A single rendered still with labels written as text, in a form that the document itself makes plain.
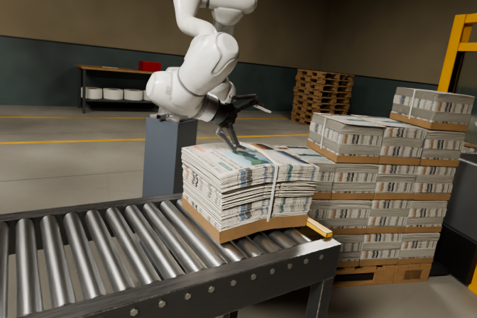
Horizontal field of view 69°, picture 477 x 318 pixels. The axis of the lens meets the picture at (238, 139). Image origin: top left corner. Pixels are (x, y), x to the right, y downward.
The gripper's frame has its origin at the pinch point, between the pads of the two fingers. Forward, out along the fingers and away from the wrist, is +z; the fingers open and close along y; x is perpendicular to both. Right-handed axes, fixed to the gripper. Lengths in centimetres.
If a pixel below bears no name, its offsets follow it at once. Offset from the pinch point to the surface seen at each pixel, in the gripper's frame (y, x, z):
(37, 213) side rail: 52, -23, -52
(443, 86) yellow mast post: -85, -48, 189
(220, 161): 14.0, 5.1, -13.3
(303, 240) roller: 28.2, 21.7, 17.7
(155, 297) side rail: 45, 29, -32
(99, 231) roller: 47, -6, -37
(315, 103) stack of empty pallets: -109, -490, 512
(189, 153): 16.3, -6.4, -17.9
